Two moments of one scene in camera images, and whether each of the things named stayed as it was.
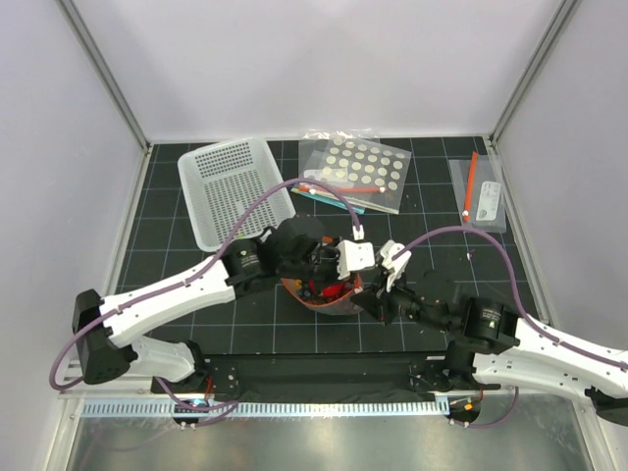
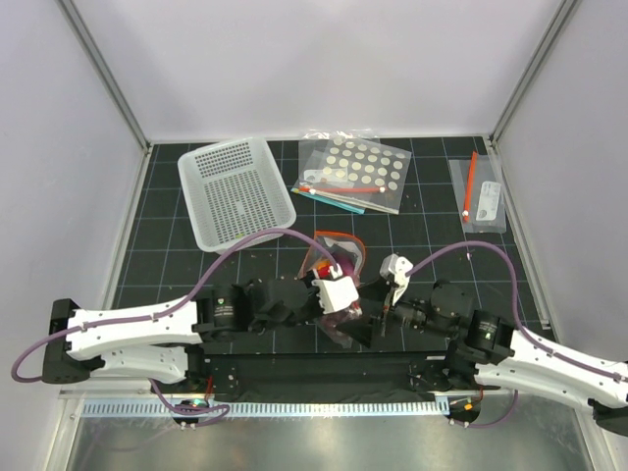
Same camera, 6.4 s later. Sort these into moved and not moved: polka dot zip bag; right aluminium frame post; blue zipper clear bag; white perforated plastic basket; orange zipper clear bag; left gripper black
Moved: orange zipper clear bag; left gripper black
Not moved: right aluminium frame post; white perforated plastic basket; polka dot zip bag; blue zipper clear bag
